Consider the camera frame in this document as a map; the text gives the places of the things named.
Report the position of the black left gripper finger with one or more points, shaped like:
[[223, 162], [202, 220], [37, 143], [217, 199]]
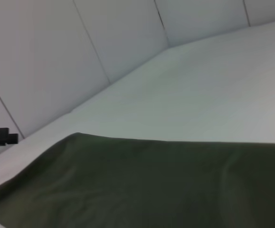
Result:
[[2, 137]]

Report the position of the dark green printed t-shirt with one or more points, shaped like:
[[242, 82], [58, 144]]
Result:
[[151, 185]]

